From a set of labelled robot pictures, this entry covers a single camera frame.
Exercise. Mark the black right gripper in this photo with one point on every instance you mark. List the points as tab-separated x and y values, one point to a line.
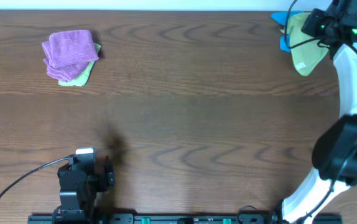
308	27

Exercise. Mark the purple folded cloth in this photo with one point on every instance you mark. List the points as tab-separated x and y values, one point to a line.
68	53

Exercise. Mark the blue crumpled cloth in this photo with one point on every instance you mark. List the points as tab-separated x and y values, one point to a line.
280	18

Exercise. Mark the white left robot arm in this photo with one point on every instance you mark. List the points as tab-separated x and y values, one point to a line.
73	209

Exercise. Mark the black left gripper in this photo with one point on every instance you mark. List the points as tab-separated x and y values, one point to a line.
109	175

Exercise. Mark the light green folded cloth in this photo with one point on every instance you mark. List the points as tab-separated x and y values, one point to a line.
80	78

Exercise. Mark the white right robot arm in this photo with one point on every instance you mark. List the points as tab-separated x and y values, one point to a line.
334	157

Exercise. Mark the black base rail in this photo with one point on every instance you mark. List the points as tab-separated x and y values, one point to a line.
127	218

